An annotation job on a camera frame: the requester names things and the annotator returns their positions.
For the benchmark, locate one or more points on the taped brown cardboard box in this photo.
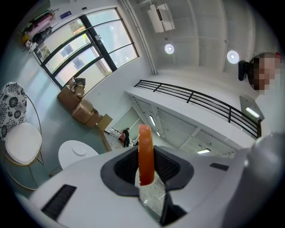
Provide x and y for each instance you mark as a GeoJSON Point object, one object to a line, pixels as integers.
{"type": "Point", "coordinates": [82, 111]}

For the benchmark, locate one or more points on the open cardboard box with items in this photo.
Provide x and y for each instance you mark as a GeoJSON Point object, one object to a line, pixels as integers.
{"type": "Point", "coordinates": [78, 88]}

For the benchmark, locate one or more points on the person's white shirt torso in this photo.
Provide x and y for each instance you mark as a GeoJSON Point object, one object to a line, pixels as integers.
{"type": "Point", "coordinates": [272, 115]}

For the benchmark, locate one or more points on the black head-worn camera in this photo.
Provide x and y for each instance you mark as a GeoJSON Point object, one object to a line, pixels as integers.
{"type": "Point", "coordinates": [243, 70]}

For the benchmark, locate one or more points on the small brown cardboard box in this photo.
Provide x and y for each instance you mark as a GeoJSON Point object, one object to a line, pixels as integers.
{"type": "Point", "coordinates": [93, 119]}

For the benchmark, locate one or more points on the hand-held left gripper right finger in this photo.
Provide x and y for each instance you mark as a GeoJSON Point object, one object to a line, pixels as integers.
{"type": "Point", "coordinates": [200, 176]}

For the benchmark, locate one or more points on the white ceiling pipes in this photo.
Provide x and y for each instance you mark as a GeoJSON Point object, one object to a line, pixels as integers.
{"type": "Point", "coordinates": [142, 37]}

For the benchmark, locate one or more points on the blue wall sign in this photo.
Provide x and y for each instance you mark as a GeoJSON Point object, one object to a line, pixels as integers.
{"type": "Point", "coordinates": [66, 15]}

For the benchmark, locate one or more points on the black metal railing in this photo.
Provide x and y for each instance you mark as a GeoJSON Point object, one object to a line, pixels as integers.
{"type": "Point", "coordinates": [200, 98]}

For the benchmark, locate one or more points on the small round white table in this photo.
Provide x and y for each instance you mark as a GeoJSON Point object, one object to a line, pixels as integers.
{"type": "Point", "coordinates": [71, 159]}

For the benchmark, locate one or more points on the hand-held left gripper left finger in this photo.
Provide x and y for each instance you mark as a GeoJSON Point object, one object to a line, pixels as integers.
{"type": "Point", "coordinates": [84, 196]}

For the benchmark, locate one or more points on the long ceiling light panel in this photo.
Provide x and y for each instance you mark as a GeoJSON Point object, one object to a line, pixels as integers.
{"type": "Point", "coordinates": [152, 120]}
{"type": "Point", "coordinates": [203, 151]}
{"type": "Point", "coordinates": [252, 112]}

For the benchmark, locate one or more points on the flat open cardboard box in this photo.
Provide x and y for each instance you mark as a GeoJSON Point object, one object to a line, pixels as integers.
{"type": "Point", "coordinates": [105, 122]}

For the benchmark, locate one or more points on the clothes rack with garments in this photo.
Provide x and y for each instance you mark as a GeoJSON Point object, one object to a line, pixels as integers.
{"type": "Point", "coordinates": [40, 29]}

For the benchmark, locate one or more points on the large brown cardboard box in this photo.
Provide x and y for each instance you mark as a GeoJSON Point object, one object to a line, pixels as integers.
{"type": "Point", "coordinates": [67, 99]}

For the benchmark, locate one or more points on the round ceiling lamp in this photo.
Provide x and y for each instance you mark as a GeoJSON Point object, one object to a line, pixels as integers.
{"type": "Point", "coordinates": [233, 57]}
{"type": "Point", "coordinates": [169, 48]}

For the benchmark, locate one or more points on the floral-back chair with white seat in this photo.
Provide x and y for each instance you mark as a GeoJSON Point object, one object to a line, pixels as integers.
{"type": "Point", "coordinates": [22, 142]}

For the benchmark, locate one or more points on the white ceiling air conditioner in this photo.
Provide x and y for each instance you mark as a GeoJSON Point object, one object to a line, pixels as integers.
{"type": "Point", "coordinates": [161, 17]}

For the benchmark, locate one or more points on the person's head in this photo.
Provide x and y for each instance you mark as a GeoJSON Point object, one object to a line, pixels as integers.
{"type": "Point", "coordinates": [266, 71]}

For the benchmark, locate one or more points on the slice of bread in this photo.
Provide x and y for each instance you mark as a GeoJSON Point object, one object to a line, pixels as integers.
{"type": "Point", "coordinates": [145, 155]}

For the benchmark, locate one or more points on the black-framed glass window wall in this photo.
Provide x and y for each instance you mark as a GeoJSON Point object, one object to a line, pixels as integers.
{"type": "Point", "coordinates": [89, 44]}

